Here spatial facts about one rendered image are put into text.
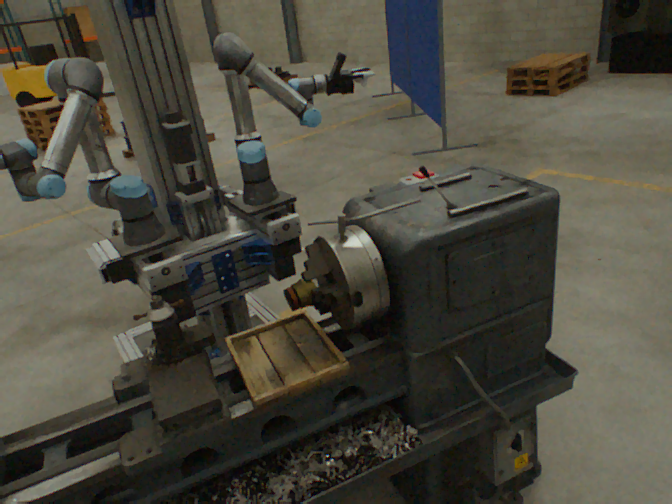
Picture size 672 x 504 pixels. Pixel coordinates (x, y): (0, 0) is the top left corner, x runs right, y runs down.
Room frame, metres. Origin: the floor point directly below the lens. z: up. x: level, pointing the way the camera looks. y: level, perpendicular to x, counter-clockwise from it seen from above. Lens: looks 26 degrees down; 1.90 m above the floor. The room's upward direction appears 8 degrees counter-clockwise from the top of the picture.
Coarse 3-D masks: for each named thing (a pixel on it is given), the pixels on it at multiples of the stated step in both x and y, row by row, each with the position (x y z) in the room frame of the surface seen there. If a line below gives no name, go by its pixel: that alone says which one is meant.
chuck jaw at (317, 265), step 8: (312, 248) 1.50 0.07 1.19; (320, 248) 1.51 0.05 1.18; (312, 256) 1.48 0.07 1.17; (320, 256) 1.48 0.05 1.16; (304, 264) 1.49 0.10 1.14; (312, 264) 1.46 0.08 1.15; (320, 264) 1.47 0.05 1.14; (304, 272) 1.44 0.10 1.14; (312, 272) 1.45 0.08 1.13; (320, 272) 1.45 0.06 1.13; (328, 272) 1.46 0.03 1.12; (304, 280) 1.45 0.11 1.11
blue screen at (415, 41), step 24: (384, 0) 10.30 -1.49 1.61; (408, 0) 8.02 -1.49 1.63; (432, 0) 6.53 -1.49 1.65; (408, 24) 8.13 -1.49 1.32; (432, 24) 6.58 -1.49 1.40; (408, 48) 8.23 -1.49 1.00; (432, 48) 6.63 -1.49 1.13; (408, 72) 8.35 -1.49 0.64; (432, 72) 6.68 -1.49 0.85; (432, 96) 6.74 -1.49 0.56
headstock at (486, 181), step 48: (384, 192) 1.73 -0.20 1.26; (432, 192) 1.66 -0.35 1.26; (480, 192) 1.60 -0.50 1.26; (528, 192) 1.54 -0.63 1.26; (384, 240) 1.43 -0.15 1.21; (432, 240) 1.34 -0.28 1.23; (480, 240) 1.42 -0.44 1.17; (528, 240) 1.47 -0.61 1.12; (432, 288) 1.34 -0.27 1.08; (480, 288) 1.41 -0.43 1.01; (528, 288) 1.49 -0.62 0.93; (432, 336) 1.33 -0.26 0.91
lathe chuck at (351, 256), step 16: (320, 240) 1.49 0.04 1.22; (336, 240) 1.44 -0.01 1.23; (352, 240) 1.43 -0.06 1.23; (336, 256) 1.38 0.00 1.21; (352, 256) 1.38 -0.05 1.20; (368, 256) 1.38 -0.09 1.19; (336, 272) 1.40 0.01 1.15; (352, 272) 1.34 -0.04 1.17; (368, 272) 1.35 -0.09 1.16; (352, 288) 1.32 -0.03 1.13; (368, 288) 1.33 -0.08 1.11; (368, 304) 1.33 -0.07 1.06; (336, 320) 1.46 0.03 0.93; (352, 320) 1.33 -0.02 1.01; (368, 320) 1.36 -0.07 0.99
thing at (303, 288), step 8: (312, 280) 1.43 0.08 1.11; (288, 288) 1.41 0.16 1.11; (296, 288) 1.40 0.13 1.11; (304, 288) 1.39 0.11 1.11; (312, 288) 1.41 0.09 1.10; (288, 296) 1.38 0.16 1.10; (296, 296) 1.38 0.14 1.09; (304, 296) 1.38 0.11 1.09; (288, 304) 1.42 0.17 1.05; (296, 304) 1.37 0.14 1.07; (304, 304) 1.38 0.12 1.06; (312, 304) 1.39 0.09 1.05
